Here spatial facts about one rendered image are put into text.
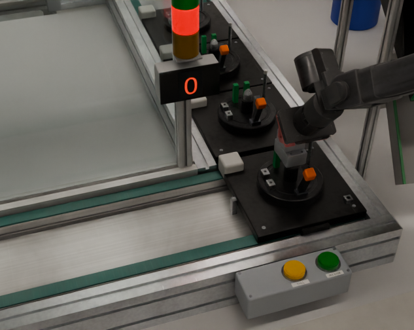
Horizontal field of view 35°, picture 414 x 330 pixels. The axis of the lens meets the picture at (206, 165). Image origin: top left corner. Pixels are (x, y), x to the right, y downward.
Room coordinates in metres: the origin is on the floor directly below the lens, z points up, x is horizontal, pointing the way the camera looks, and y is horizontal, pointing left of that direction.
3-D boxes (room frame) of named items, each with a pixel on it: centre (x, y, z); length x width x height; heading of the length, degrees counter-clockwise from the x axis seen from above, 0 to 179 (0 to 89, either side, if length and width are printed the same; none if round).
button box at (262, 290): (0.79, -0.16, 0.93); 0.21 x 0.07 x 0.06; 109
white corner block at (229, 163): (1.09, -0.05, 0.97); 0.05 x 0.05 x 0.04; 19
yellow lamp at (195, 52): (1.08, 0.04, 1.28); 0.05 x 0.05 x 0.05
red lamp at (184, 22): (1.08, 0.04, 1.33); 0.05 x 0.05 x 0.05
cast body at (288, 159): (1.03, -0.17, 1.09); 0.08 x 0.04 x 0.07; 19
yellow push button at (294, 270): (0.79, -0.16, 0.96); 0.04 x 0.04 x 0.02
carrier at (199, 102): (1.27, -0.10, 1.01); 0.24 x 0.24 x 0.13; 19
